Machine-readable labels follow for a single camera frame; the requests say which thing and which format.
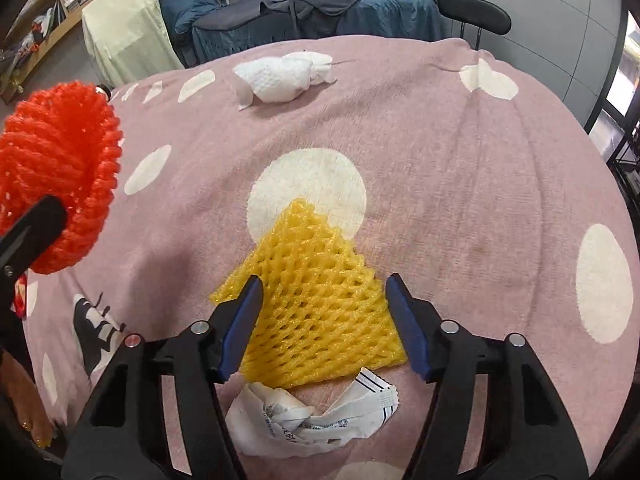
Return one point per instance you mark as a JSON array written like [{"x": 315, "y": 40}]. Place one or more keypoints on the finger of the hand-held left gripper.
[{"x": 35, "y": 232}]

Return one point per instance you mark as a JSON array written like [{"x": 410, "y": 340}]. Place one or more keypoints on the person's left hand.
[{"x": 25, "y": 400}]

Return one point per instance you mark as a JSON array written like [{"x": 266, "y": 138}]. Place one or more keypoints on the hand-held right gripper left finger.
[{"x": 240, "y": 325}]

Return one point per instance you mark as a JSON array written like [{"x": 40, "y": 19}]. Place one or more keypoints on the cream cloth cover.
[{"x": 130, "y": 30}]

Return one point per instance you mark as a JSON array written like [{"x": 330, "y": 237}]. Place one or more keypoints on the bed with grey blue covers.
[{"x": 325, "y": 0}]

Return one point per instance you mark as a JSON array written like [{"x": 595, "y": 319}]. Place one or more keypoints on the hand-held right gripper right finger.
[{"x": 407, "y": 325}]

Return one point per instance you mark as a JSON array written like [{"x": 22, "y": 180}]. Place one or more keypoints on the crumpled white printed wrapper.
[{"x": 280, "y": 425}]

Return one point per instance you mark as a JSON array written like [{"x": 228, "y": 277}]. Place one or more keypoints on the black stool with metal post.
[{"x": 475, "y": 10}]

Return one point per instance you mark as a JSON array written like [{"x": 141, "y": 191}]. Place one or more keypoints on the pink dotted blanket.
[{"x": 450, "y": 185}]

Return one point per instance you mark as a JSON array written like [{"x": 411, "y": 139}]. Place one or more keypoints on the cluttered curved wooden shelf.
[{"x": 30, "y": 55}]

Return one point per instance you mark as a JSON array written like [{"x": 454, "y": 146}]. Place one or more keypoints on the yellow foam fruit net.
[{"x": 310, "y": 290}]

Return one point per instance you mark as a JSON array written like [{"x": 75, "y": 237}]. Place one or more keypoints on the orange-red foam fruit net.
[{"x": 55, "y": 160}]

